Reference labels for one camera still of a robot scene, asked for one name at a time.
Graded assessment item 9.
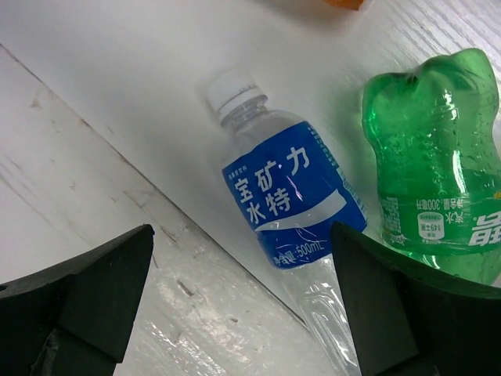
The orange label tea bottle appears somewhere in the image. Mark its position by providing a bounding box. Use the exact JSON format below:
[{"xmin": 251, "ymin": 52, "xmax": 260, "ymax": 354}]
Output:
[{"xmin": 323, "ymin": 0, "xmax": 371, "ymax": 11}]

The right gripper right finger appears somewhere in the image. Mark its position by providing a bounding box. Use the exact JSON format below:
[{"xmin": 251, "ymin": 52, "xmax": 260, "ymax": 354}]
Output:
[{"xmin": 330, "ymin": 222, "xmax": 500, "ymax": 375}]

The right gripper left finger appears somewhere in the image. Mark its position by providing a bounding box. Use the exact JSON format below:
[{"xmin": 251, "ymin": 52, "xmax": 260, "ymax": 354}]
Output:
[{"xmin": 1, "ymin": 225, "xmax": 154, "ymax": 375}]

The blue label bottle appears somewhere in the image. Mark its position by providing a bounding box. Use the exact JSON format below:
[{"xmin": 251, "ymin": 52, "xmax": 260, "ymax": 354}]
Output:
[{"xmin": 207, "ymin": 69, "xmax": 367, "ymax": 375}]

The green plastic soda bottle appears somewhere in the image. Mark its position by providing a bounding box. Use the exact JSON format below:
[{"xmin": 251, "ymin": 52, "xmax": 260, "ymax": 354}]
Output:
[{"xmin": 362, "ymin": 48, "xmax": 500, "ymax": 285}]

